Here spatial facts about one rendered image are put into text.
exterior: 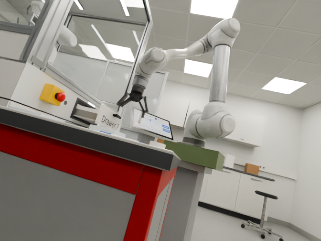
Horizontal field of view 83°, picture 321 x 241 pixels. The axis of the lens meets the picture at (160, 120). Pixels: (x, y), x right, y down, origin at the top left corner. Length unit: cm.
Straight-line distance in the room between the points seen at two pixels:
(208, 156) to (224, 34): 74
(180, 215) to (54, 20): 116
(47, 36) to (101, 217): 73
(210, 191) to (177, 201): 285
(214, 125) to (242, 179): 318
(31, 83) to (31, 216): 57
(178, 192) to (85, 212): 93
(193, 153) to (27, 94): 85
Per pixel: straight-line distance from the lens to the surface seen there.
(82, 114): 103
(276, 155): 524
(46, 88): 88
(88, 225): 32
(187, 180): 119
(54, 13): 93
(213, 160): 108
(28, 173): 38
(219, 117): 105
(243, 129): 463
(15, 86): 81
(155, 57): 97
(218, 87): 117
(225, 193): 411
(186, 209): 121
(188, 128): 126
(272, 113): 538
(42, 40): 87
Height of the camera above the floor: 75
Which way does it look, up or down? 11 degrees up
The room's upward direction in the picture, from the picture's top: 15 degrees clockwise
